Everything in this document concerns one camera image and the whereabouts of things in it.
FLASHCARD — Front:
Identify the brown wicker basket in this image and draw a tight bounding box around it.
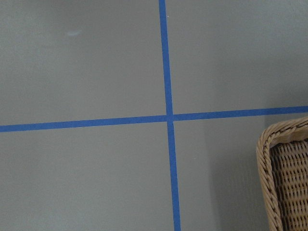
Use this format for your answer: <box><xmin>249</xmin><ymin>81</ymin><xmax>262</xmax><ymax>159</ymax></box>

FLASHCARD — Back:
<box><xmin>256</xmin><ymin>117</ymin><xmax>308</xmax><ymax>231</ymax></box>

